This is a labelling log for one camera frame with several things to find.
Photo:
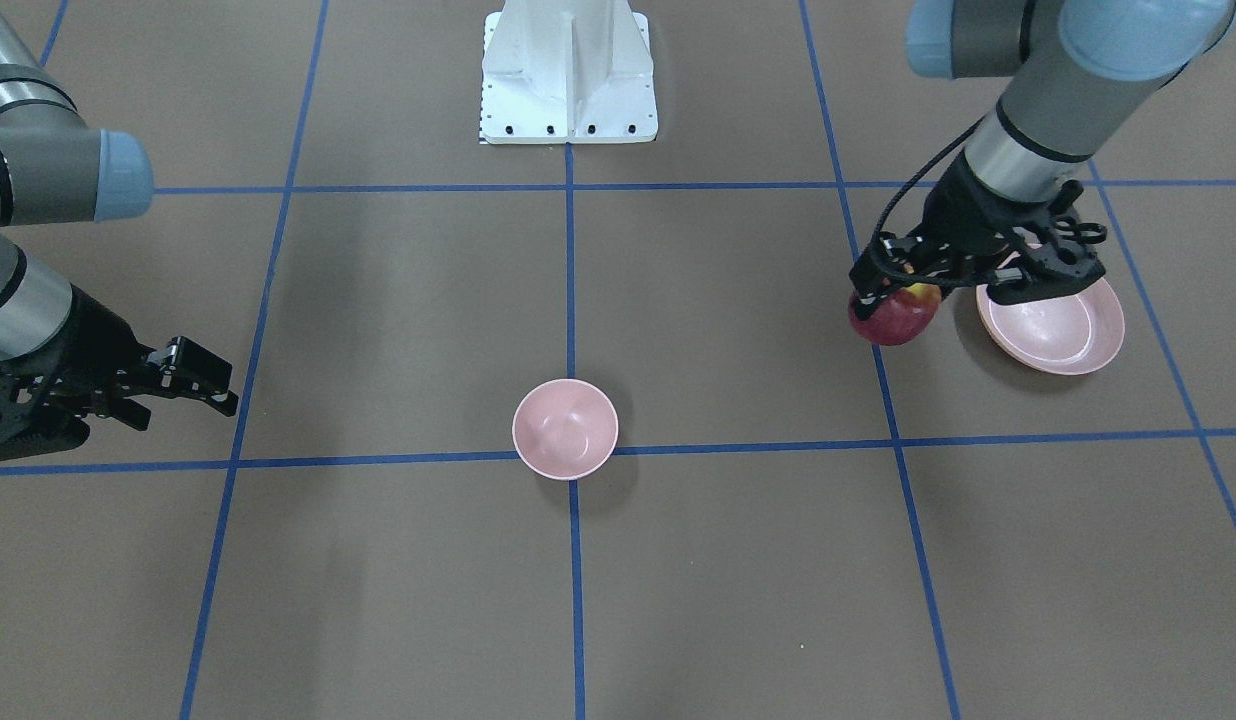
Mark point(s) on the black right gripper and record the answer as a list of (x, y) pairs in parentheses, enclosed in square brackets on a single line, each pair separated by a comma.
[(90, 342)]

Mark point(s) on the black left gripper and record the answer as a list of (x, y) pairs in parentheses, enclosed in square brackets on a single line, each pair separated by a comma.
[(963, 215)]

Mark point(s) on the red apple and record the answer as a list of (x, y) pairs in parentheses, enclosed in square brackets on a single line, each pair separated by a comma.
[(897, 319)]

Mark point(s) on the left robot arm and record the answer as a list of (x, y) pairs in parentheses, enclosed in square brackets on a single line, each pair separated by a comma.
[(1076, 70)]

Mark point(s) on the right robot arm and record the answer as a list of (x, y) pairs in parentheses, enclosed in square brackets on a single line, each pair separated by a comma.
[(54, 168)]

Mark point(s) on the pink plate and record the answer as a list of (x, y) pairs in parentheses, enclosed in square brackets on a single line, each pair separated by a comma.
[(1072, 335)]

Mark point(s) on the pink bowl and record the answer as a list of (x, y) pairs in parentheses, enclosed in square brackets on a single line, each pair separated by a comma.
[(565, 429)]

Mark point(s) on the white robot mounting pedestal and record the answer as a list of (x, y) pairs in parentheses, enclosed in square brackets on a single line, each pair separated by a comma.
[(557, 72)]

